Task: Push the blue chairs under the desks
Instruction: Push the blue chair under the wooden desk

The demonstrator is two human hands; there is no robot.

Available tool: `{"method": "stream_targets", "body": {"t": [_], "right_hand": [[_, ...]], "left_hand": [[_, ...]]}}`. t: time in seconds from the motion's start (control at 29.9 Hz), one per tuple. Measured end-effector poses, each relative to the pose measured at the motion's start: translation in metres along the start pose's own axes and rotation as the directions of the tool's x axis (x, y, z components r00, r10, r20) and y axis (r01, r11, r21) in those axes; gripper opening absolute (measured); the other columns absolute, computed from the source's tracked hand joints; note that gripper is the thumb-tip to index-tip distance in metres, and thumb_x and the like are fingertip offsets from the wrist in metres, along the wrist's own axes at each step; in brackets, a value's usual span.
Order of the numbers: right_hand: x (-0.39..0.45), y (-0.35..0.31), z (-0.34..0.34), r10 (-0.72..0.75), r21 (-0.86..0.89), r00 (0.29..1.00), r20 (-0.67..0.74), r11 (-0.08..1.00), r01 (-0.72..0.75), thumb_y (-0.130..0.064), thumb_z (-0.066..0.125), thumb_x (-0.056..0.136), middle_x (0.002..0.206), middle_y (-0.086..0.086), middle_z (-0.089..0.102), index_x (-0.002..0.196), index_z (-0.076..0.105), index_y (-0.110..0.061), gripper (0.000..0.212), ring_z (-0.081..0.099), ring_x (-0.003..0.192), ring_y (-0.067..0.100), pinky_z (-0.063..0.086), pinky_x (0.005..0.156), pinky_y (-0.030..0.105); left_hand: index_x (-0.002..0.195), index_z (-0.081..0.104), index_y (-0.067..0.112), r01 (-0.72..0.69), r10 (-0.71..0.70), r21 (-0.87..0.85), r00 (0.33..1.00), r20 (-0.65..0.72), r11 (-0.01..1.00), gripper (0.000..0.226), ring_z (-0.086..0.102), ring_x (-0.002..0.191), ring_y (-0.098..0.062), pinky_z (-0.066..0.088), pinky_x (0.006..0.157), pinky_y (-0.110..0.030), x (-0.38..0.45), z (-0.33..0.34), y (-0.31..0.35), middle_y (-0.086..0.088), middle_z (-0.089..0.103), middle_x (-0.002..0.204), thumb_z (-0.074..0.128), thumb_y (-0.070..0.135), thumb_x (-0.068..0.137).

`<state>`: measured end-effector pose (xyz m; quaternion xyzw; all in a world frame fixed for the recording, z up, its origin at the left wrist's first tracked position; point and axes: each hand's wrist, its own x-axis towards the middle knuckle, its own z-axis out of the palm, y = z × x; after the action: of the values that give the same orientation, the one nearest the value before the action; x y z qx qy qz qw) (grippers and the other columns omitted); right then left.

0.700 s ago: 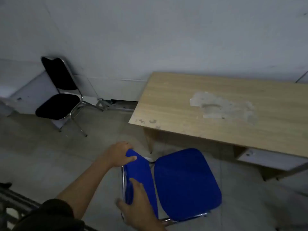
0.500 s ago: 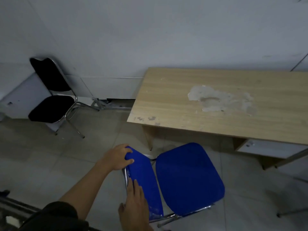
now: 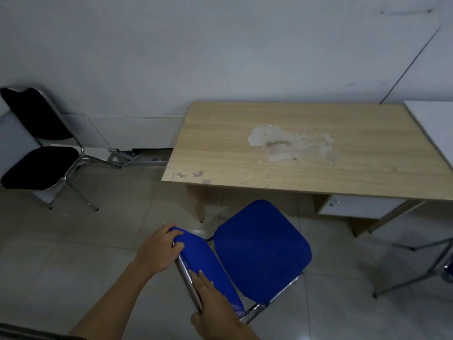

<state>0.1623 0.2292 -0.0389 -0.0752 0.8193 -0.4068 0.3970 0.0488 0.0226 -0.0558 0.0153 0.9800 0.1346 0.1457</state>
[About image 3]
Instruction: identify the person's right hand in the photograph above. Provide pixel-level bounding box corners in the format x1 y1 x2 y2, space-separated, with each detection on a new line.
190 270 261 340

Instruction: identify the person's left forearm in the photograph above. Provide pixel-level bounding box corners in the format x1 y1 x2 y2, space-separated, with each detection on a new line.
69 259 157 340

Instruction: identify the black padded metal chair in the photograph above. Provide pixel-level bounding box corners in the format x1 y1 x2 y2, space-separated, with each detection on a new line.
0 86 122 212

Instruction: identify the white table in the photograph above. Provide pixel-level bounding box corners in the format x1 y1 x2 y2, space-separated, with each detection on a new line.
404 100 453 174

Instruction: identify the light wooden desk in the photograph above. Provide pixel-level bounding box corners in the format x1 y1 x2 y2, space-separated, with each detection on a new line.
161 100 453 238

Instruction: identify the blue padded metal chair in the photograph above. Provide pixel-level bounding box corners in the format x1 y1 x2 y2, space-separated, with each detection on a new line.
373 238 453 299
169 199 313 325

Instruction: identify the person's left hand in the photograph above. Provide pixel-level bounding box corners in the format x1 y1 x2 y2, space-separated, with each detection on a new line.
136 223 186 276

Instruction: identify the white desk drawer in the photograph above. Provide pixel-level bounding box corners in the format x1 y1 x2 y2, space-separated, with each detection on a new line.
317 195 408 220

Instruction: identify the grey metal frame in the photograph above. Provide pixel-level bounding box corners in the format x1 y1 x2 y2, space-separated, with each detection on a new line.
107 148 171 166

